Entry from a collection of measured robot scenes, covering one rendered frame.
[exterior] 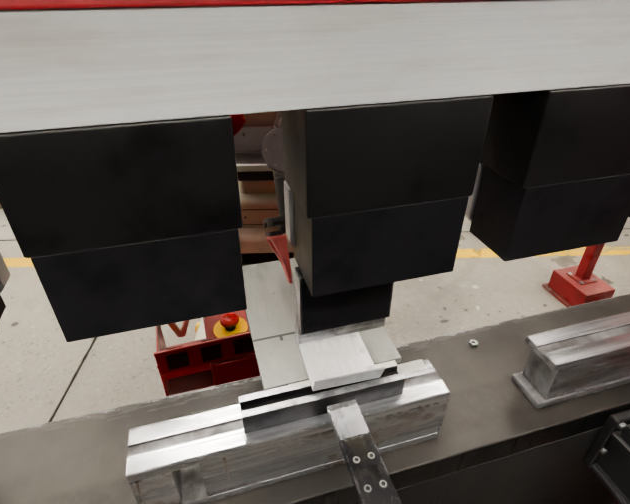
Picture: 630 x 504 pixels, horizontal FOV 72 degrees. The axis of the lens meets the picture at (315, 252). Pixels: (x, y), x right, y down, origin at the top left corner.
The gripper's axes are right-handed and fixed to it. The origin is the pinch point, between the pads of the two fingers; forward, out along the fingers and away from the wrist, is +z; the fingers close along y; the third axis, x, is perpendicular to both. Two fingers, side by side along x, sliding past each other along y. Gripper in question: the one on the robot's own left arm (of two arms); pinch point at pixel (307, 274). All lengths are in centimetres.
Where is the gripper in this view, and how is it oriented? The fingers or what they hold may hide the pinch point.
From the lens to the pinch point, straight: 65.3
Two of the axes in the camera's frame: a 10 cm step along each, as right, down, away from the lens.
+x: -2.4, -0.4, 9.7
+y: 9.6, -1.6, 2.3
